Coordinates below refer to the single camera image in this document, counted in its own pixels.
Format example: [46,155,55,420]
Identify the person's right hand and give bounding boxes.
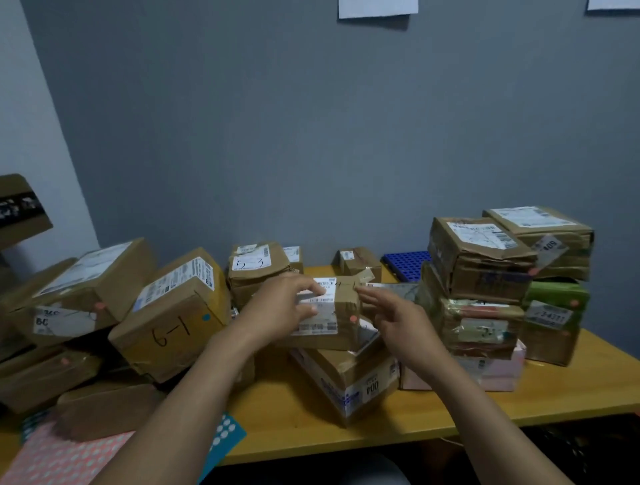
[353,284,455,382]

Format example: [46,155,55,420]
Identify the person's left hand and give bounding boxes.
[235,272,327,346]

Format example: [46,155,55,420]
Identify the brown parcel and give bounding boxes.
[365,282,420,303]

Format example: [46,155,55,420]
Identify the small cardboard parcel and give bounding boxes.
[5,237,157,346]
[277,276,376,352]
[282,244,305,273]
[483,206,595,280]

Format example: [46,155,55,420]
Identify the small tall box white labels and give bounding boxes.
[232,354,257,393]

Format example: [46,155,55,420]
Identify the box marked 3-3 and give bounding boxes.
[309,319,389,376]

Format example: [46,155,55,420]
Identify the box with 004 label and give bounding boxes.
[289,347,401,426]

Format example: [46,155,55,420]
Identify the large pink box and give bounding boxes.
[399,339,527,392]

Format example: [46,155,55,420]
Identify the teal sticker sheet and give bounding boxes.
[19,409,247,483]

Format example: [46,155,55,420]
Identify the light green parcel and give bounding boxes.
[522,279,591,330]

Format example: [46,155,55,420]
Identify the pink dot sticker sheet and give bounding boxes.
[0,419,136,485]

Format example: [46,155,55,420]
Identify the box with black KARRIE band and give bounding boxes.
[0,173,53,250]

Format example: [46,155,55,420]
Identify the person's left forearm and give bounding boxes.
[92,319,273,485]

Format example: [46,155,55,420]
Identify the person's right forearm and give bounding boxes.
[425,349,573,485]

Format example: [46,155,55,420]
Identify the blue plastic grid pallet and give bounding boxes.
[382,250,432,283]

